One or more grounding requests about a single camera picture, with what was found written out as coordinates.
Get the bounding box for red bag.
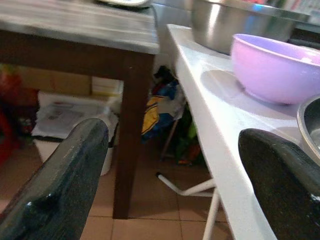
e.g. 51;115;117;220
0;69;41;167

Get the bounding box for papers stack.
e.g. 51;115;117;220
32;99;111;140

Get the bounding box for white folding table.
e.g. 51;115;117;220
156;23;320;240

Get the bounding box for purple plastic bowl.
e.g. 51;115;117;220
230;33;320;105

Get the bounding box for white plastic storage bin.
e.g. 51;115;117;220
32;91;125;177

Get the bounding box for large stainless steel bowl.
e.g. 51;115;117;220
191;0;312;56

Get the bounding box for small stainless steel bowl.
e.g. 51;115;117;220
296;94;320;154

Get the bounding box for white plate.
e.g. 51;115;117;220
96;0;153;8

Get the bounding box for yellow and blue bag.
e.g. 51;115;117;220
141;78;187;145

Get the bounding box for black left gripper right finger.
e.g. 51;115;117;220
237;128;320;240

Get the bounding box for dark brown wooden table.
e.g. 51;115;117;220
0;0;161;220

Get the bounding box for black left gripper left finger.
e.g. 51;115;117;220
0;117;110;240

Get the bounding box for cardboard box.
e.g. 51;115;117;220
14;66;93;97

